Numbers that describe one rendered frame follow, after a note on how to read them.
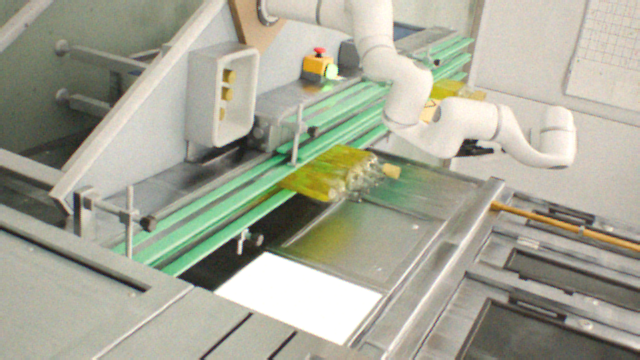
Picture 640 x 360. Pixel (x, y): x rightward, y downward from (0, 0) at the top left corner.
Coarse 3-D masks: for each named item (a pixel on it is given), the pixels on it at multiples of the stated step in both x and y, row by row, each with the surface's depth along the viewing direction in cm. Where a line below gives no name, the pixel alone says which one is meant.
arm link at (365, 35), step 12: (360, 0) 157; (372, 0) 156; (384, 0) 157; (360, 12) 156; (372, 12) 155; (384, 12) 156; (360, 24) 157; (372, 24) 156; (384, 24) 157; (360, 36) 160; (372, 36) 159; (384, 36) 159; (360, 48) 160; (360, 60) 160
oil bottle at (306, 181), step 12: (300, 168) 184; (288, 180) 182; (300, 180) 181; (312, 180) 179; (324, 180) 179; (336, 180) 180; (300, 192) 182; (312, 192) 180; (324, 192) 179; (336, 192) 178
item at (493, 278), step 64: (384, 192) 223; (448, 192) 230; (512, 192) 234; (448, 256) 182; (512, 256) 195; (576, 256) 200; (384, 320) 152; (448, 320) 162; (512, 320) 166; (576, 320) 169
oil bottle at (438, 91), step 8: (432, 88) 281; (440, 88) 279; (448, 88) 279; (456, 88) 281; (432, 96) 282; (440, 96) 280; (448, 96) 279; (456, 96) 278; (464, 96) 278; (472, 96) 277
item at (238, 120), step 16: (224, 64) 158; (240, 64) 173; (256, 64) 172; (240, 80) 174; (256, 80) 174; (240, 96) 176; (240, 112) 177; (224, 128) 175; (240, 128) 177; (224, 144) 168
